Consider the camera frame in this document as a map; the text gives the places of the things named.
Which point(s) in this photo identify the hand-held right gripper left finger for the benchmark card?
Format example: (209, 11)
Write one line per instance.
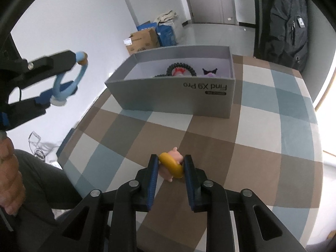
(152, 183)

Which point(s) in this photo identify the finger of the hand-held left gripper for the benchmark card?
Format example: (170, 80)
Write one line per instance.
(44, 97)
(50, 63)

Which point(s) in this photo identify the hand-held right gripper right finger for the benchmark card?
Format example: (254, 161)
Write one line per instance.
(190, 186)

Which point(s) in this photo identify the grey cardboard box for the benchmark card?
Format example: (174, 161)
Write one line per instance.
(170, 97)

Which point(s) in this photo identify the red lion hair clip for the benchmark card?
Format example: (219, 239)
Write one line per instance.
(180, 72)

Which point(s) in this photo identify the person's left hand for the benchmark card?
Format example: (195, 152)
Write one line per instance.
(10, 178)

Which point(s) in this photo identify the person's grey trouser leg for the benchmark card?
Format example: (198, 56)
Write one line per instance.
(42, 186)

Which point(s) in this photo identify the brown cardboard box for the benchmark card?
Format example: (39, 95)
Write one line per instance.
(143, 40)

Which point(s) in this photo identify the blue cardboard box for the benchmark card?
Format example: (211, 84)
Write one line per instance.
(166, 35)

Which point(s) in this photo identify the white tote bag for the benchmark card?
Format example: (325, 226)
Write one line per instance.
(165, 17)

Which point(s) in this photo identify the grey door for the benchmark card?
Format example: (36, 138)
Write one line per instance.
(210, 0)

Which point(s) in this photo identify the dark jacket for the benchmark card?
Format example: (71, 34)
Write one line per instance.
(286, 23)

